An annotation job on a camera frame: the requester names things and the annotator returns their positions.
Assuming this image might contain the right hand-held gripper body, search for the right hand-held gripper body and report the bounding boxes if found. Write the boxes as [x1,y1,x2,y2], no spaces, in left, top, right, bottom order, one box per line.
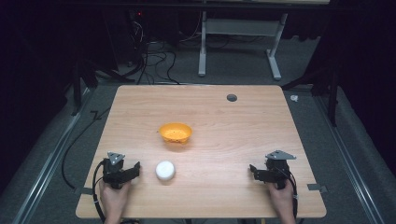
[263,149,297,190]

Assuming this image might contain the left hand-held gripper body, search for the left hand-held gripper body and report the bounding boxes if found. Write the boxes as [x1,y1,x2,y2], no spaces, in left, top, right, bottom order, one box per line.
[102,151,133,190]

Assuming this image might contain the person's left hand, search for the person's left hand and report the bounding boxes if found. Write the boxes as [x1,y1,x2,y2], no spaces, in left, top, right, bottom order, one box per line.
[99,179,133,218]

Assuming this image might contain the person's right hand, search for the person's right hand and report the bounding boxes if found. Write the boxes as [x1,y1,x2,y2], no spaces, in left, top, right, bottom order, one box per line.
[266,180,295,218]

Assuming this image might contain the grey tape strip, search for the grey tape strip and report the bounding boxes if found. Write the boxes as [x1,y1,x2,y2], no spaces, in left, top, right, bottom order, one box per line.
[306,183,329,194]
[74,186,94,196]

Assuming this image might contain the orange plastic bowl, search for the orange plastic bowl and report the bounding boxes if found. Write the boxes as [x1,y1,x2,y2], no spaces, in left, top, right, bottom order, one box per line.
[158,121,193,145]

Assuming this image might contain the black metal stand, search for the black metal stand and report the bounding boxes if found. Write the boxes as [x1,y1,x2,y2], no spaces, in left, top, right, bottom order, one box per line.
[280,60,341,128]
[70,57,136,117]

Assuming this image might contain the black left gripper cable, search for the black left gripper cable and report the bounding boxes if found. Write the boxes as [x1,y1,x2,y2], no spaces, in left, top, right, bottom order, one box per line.
[92,160,108,224]

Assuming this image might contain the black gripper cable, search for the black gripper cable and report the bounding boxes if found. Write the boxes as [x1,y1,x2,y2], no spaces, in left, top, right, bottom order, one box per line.
[92,160,108,224]
[279,167,299,219]

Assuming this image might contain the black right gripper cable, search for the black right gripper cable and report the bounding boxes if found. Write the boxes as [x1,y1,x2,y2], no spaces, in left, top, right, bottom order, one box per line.
[279,167,299,219]

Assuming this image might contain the long black floor cable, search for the long black floor cable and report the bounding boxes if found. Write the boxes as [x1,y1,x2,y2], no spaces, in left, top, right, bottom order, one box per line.
[61,106,112,190]

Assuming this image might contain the metal floor rail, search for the metal floor rail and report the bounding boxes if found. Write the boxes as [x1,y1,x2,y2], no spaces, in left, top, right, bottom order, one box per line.
[312,94,389,224]
[11,88,94,224]

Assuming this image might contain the bundle of black floor cables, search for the bundle of black floor cables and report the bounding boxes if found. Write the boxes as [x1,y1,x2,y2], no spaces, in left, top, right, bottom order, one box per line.
[125,12,204,86]

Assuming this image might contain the white metal desk frame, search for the white metal desk frame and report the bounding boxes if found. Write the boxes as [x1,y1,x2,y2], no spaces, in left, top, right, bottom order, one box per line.
[197,10,290,81]

